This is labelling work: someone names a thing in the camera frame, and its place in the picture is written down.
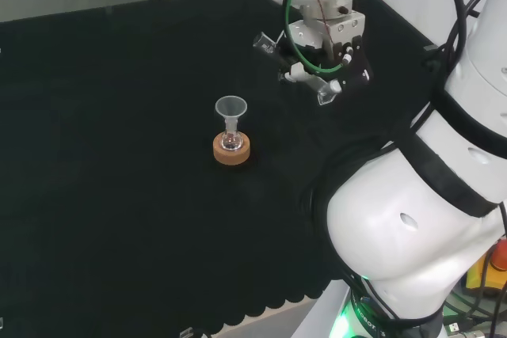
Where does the small glass round-bottom flask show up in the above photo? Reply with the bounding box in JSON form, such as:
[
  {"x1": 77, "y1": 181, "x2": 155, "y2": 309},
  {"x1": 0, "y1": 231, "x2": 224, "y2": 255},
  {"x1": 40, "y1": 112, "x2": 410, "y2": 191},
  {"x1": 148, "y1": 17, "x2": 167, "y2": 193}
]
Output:
[{"x1": 221, "y1": 123, "x2": 243, "y2": 153}]

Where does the round cork ring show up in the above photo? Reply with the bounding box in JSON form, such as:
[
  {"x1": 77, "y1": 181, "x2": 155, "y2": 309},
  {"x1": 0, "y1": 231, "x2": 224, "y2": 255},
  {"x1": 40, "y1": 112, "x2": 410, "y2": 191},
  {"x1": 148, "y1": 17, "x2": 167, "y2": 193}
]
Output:
[{"x1": 212, "y1": 133, "x2": 252, "y2": 166}]

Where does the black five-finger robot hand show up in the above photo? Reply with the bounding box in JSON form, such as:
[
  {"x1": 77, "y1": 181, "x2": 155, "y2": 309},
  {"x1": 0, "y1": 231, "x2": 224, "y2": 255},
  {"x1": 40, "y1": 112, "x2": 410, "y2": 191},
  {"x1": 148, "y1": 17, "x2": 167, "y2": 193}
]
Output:
[{"x1": 276, "y1": 11, "x2": 375, "y2": 96}]

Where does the black bench cloth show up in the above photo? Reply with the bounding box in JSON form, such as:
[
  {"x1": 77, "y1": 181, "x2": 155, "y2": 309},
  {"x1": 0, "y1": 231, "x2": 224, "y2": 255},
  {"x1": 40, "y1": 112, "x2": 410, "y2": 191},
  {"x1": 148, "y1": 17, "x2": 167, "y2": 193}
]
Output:
[{"x1": 0, "y1": 0, "x2": 439, "y2": 335}]

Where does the green cable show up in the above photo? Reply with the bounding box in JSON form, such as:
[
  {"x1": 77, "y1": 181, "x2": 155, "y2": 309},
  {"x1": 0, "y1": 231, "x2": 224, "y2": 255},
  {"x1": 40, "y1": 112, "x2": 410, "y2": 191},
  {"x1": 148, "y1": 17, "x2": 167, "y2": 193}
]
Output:
[{"x1": 282, "y1": 0, "x2": 350, "y2": 75}]

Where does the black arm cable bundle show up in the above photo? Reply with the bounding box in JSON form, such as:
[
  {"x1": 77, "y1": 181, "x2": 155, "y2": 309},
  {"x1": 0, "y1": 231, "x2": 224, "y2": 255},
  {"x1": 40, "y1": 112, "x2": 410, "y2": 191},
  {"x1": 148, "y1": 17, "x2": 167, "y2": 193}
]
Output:
[{"x1": 421, "y1": 0, "x2": 498, "y2": 78}]

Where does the clear plastic funnel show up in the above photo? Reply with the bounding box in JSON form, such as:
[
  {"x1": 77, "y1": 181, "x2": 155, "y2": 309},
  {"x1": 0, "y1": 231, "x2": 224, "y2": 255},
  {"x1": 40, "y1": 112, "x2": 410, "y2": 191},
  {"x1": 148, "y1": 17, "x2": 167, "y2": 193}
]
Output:
[{"x1": 215, "y1": 95, "x2": 249, "y2": 134}]

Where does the yellow stop button box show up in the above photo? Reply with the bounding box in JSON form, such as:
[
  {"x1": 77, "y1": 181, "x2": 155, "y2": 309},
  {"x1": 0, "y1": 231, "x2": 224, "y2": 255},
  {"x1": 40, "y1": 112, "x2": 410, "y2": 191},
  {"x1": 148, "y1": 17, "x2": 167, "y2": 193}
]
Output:
[{"x1": 464, "y1": 234, "x2": 507, "y2": 300}]

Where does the clear glass graduated cylinder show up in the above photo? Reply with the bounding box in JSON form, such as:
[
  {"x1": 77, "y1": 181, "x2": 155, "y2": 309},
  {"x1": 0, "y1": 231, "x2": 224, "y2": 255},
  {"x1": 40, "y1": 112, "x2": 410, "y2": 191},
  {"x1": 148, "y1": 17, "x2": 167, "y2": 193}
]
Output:
[{"x1": 252, "y1": 32, "x2": 343, "y2": 107}]

